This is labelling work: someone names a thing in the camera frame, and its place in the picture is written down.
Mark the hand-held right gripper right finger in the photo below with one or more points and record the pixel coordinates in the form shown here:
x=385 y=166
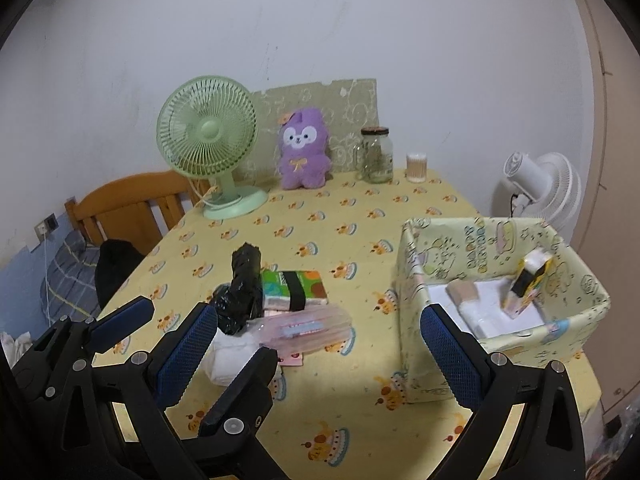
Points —
x=450 y=360

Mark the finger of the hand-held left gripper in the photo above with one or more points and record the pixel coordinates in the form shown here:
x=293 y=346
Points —
x=122 y=317

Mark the yellow printed storage box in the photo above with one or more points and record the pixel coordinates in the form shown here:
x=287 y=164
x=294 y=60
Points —
x=565 y=330

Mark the wall socket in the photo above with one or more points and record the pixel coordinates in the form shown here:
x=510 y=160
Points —
x=48 y=221

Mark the cotton swab container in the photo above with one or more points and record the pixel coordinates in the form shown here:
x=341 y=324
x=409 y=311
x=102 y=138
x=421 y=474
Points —
x=416 y=169

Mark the beige door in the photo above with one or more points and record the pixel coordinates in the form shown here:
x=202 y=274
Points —
x=610 y=210

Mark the black cloth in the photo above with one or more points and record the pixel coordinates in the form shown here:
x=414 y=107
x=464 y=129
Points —
x=117 y=270

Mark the purple plush toy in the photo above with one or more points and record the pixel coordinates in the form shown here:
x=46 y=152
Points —
x=302 y=160

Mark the white standing fan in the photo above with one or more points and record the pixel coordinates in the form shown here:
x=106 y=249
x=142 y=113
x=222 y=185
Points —
x=550 y=180

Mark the white packet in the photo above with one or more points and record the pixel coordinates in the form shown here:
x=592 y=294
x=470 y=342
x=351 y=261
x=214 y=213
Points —
x=475 y=310

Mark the yellow printed tablecloth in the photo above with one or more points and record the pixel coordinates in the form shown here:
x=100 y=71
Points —
x=350 y=220

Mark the pink wet wipes pack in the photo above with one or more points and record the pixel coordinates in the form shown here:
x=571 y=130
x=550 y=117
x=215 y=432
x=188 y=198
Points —
x=294 y=359

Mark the white cloth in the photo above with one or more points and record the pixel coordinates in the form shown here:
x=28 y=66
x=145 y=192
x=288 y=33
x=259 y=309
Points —
x=10 y=345

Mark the black plastic bag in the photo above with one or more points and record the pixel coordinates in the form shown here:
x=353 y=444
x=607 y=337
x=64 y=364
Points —
x=245 y=280

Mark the blue plaid bedding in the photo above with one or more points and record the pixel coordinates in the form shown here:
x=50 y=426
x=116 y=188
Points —
x=65 y=275

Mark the glass jar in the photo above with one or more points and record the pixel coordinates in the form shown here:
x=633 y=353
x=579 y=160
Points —
x=375 y=160

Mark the clear plastic bag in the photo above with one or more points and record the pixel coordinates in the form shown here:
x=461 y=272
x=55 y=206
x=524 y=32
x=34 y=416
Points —
x=622 y=425

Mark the beige patterned board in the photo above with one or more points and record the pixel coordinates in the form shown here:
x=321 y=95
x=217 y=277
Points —
x=345 y=120

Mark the green desk fan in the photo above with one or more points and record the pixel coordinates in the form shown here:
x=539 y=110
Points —
x=207 y=130

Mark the yellow and black carton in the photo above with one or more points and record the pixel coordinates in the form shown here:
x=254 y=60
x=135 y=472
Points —
x=525 y=285

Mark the wooden chair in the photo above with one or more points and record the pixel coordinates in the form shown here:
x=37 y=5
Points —
x=125 y=195

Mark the clear pink pencil case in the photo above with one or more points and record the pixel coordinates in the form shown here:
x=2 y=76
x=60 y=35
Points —
x=310 y=330

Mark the white tissue pack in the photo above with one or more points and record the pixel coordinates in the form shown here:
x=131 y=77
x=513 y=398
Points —
x=230 y=357

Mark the green tissue pack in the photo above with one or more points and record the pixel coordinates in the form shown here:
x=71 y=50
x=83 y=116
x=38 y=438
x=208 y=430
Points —
x=312 y=285

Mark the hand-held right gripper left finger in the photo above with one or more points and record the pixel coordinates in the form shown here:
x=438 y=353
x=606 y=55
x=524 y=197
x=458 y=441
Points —
x=187 y=355

